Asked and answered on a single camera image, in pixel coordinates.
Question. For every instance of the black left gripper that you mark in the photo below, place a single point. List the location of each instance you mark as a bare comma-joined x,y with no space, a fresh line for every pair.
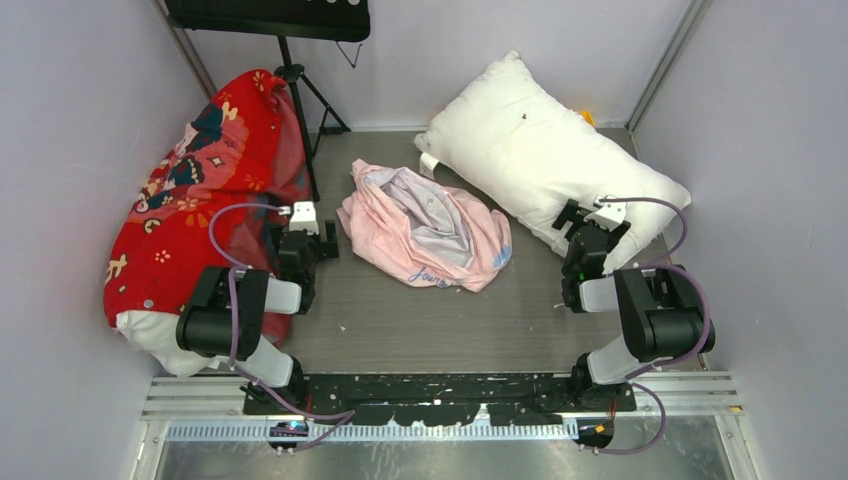
326,247

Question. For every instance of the white pillow in red case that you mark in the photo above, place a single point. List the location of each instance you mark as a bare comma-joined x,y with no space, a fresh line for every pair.
155,333

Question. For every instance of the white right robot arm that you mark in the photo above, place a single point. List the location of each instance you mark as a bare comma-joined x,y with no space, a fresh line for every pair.
663,311

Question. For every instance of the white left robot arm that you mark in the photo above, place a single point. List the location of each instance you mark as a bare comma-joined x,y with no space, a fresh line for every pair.
226,312

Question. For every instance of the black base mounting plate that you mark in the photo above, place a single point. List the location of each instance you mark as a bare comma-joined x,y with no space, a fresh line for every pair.
445,399

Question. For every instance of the red patterned pillowcase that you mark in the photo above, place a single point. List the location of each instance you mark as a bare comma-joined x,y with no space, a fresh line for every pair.
203,205

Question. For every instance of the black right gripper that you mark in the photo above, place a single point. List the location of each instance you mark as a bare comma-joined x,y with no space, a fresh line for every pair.
570,214

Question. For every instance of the white pillow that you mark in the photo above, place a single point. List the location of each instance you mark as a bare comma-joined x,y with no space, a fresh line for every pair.
155,333
506,136

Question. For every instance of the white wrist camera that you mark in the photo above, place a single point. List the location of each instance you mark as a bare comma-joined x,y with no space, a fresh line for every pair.
301,216
608,212

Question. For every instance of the pink pillowcase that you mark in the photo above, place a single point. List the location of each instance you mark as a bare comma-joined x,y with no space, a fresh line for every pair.
422,233

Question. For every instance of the aluminium rail frame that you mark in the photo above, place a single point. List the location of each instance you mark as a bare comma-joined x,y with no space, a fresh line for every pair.
210,409

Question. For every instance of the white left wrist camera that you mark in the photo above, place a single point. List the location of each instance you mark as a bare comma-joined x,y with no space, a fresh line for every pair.
301,216

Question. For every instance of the yellow tray with black knob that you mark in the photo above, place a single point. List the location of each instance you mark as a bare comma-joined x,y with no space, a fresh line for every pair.
586,115

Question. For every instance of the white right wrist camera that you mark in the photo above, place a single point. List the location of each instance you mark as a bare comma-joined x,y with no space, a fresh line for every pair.
608,212

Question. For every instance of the black tripod stand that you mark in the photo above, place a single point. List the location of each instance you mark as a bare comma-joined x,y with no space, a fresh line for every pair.
294,74

